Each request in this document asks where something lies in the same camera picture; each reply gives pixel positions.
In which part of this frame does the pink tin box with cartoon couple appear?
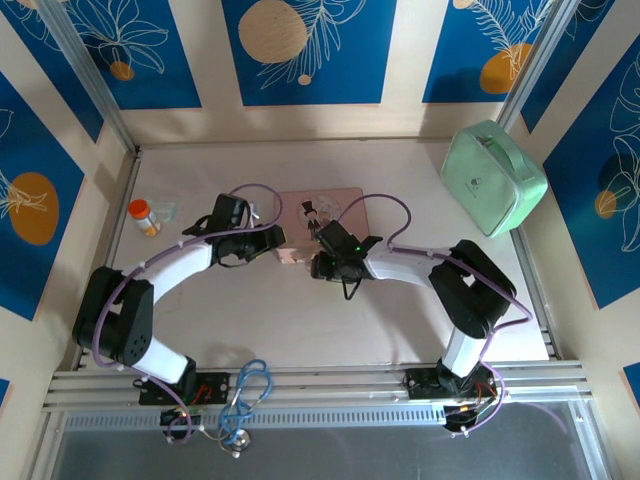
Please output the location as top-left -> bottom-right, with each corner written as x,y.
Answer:
273,187 -> 371,266

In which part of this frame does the clear plastic zip bag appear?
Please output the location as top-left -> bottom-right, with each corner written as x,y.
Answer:
149,198 -> 185,225

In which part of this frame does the orange pill bottle white cap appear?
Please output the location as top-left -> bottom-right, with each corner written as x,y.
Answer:
128,198 -> 162,237

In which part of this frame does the mint green zip case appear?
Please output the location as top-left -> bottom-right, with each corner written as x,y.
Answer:
439,119 -> 550,239

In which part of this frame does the grey metal plate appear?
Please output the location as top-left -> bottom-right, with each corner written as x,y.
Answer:
47,424 -> 601,480

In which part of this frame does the blue stethoscope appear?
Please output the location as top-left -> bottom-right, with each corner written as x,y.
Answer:
218,357 -> 275,459

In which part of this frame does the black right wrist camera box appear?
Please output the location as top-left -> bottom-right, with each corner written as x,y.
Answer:
314,221 -> 384,254

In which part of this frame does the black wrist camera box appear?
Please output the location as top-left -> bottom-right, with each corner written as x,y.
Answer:
182,192 -> 251,236
314,221 -> 384,254

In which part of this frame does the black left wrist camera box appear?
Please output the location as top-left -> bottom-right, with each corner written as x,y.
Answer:
182,192 -> 251,236

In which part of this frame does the aluminium front rail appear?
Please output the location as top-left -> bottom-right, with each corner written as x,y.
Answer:
42,360 -> 596,416

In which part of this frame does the aluminium side rail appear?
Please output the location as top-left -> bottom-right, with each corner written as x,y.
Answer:
74,149 -> 144,371
509,229 -> 559,361

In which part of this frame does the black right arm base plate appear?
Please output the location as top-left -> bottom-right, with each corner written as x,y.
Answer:
403,367 -> 507,401

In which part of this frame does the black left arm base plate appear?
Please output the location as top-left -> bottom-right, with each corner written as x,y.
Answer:
137,370 -> 234,407

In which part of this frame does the grey slotted cable duct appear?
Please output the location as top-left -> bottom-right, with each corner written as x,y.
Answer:
62,402 -> 576,432

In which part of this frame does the aluminium frame corner post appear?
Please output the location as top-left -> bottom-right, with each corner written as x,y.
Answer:
497,0 -> 586,132
37,0 -> 142,154

